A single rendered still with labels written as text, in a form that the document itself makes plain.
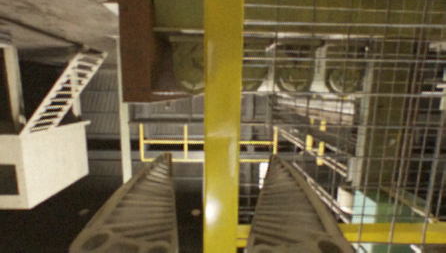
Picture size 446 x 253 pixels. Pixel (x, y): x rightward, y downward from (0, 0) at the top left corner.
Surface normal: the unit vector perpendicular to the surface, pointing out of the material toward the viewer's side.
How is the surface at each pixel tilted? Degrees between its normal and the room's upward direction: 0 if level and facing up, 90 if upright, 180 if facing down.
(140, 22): 90
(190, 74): 90
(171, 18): 90
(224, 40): 90
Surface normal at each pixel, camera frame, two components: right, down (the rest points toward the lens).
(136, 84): 0.02, 0.12
